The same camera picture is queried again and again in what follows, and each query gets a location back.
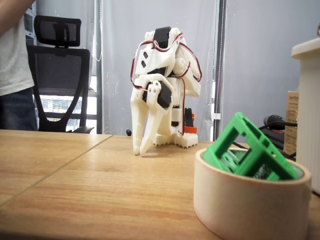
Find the green hexagonal printed component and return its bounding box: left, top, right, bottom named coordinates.
left=202, top=111, right=298, bottom=181

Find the orange table clamp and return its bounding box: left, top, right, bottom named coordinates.
left=183, top=107, right=198, bottom=135

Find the person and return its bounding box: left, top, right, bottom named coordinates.
left=0, top=14, right=39, bottom=131

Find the black mesh office chair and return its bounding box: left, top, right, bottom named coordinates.
left=26, top=14, right=96, bottom=134

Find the white blind bead cord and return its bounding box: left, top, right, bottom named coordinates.
left=95, top=0, right=103, bottom=62

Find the beige masking tape roll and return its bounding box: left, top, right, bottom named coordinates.
left=193, top=147, right=313, bottom=240

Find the brown cardboard box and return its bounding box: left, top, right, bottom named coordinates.
left=283, top=90, right=300, bottom=156

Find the black device with red label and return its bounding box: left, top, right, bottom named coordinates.
left=258, top=114, right=298, bottom=151

